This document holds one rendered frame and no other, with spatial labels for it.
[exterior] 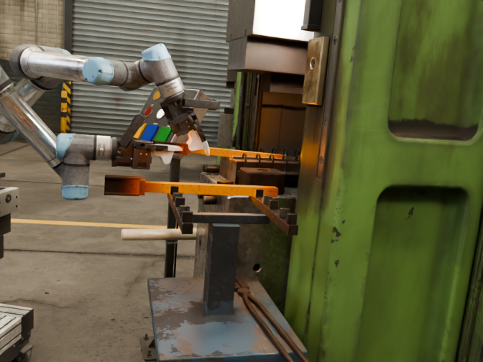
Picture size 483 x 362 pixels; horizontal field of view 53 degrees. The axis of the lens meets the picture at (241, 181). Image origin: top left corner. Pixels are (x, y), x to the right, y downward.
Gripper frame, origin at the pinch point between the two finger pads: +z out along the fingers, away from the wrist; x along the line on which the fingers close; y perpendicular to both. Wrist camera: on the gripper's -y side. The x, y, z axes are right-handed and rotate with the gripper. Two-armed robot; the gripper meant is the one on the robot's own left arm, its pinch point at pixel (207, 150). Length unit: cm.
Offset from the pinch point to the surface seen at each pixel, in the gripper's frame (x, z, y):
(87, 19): -819, -142, -16
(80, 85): -821, -39, 50
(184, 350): 64, 19, 30
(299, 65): 7.7, -12.8, -35.8
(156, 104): -62, -14, 3
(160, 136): -43.7, -3.9, 8.6
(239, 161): 7.7, 6.0, -6.5
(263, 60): 7.7, -18.8, -25.7
